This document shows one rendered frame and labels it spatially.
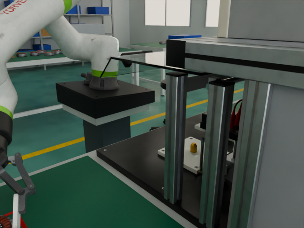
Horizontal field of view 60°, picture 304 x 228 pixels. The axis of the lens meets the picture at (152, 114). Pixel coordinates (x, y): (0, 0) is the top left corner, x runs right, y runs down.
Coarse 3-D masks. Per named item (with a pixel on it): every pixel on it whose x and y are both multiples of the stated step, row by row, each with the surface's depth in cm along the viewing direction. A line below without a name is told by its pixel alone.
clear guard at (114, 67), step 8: (120, 56) 63; (128, 56) 63; (136, 56) 63; (144, 56) 63; (152, 56) 63; (160, 56) 63; (112, 64) 65; (120, 64) 67; (128, 64) 69; (136, 64) 71; (144, 64) 54; (152, 64) 52; (160, 64) 52; (104, 72) 67; (112, 72) 68; (120, 72) 71; (128, 72) 73; (184, 72) 46; (192, 72) 45; (200, 72) 44
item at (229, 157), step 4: (232, 152) 68; (228, 156) 66; (232, 156) 66; (228, 160) 64; (232, 160) 64; (228, 164) 64; (232, 164) 63; (228, 168) 65; (232, 168) 64; (228, 172) 65; (232, 172) 64; (228, 176) 65; (232, 176) 64; (228, 180) 65; (232, 180) 65
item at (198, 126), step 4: (204, 116) 67; (204, 120) 68; (196, 124) 71; (200, 124) 69; (204, 124) 68; (196, 128) 71; (200, 128) 70; (204, 128) 68; (236, 128) 64; (232, 132) 62; (236, 132) 62; (232, 136) 62; (236, 136) 61; (236, 140) 61; (236, 144) 63; (236, 148) 63
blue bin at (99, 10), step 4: (88, 8) 708; (92, 8) 693; (96, 8) 686; (100, 8) 693; (104, 8) 701; (108, 8) 708; (88, 12) 712; (92, 12) 698; (96, 12) 688; (100, 12) 696; (104, 12) 704; (108, 12) 711
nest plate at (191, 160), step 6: (186, 138) 86; (192, 138) 86; (186, 144) 82; (198, 144) 82; (162, 150) 78; (186, 150) 78; (198, 150) 78; (162, 156) 77; (186, 156) 75; (192, 156) 75; (198, 156) 75; (186, 162) 72; (192, 162) 72; (198, 162) 72; (186, 168) 70; (192, 168) 69; (198, 168) 69
